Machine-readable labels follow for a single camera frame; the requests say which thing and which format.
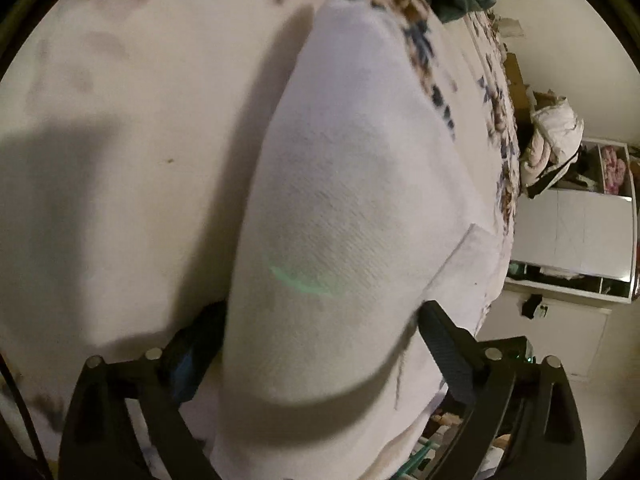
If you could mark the pink garment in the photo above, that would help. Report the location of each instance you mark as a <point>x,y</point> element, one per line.
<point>535,157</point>

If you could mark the white wardrobe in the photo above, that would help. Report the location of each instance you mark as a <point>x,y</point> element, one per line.
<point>575,240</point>

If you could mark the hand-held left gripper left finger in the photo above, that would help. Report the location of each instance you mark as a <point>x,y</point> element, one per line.
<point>192,360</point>

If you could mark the floral blanket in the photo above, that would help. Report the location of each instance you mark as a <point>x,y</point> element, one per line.
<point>480,95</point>

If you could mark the teal rack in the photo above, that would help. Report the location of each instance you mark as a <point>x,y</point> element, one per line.
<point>425,452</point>

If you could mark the white padded jacket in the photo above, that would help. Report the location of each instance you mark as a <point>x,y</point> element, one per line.
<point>557,127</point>

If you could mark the white pants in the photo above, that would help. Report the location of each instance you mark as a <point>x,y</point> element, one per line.
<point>325,185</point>

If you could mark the large cardboard box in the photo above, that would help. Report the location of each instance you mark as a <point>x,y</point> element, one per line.
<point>515,77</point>

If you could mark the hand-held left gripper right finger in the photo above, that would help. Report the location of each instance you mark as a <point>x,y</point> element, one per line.
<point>447,355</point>

